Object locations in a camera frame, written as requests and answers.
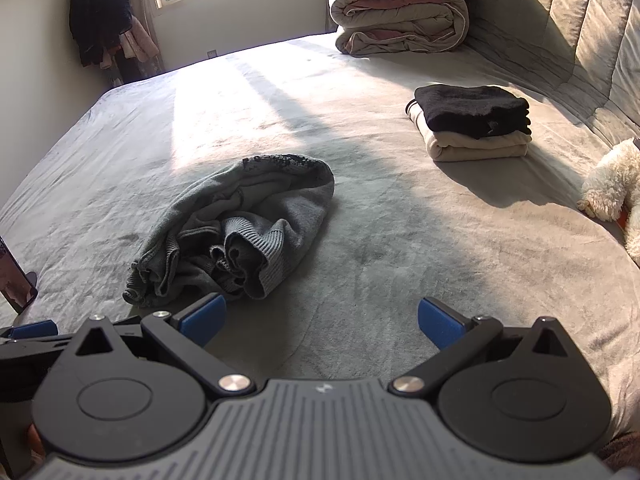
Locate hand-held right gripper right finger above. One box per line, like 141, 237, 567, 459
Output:
389, 297, 583, 395

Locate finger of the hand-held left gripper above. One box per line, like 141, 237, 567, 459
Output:
0, 319, 75, 361

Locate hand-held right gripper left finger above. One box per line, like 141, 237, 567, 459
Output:
64, 294, 255, 396

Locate grey knit sweater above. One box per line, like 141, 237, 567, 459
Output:
124, 154, 336, 309

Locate pink hanging clothes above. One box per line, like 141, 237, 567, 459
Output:
100, 17, 161, 71

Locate person's left hand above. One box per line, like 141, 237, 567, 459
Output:
26, 422, 47, 461

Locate smartphone on stand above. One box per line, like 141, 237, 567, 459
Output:
0, 236, 39, 315

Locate folded beige garment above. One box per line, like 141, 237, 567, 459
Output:
407, 105, 533, 163

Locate folded black garment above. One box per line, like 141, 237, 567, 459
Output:
414, 85, 532, 140

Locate white fluffy dog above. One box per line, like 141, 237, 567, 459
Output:
576, 138, 640, 266

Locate bed with grey sheet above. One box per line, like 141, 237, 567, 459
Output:
0, 34, 640, 456

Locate folded beige pink quilt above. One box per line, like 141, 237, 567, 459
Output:
328, 0, 470, 57

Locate dark hanging jacket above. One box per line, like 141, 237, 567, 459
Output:
69, 0, 133, 67

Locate grey quilted headboard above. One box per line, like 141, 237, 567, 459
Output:
465, 0, 640, 161

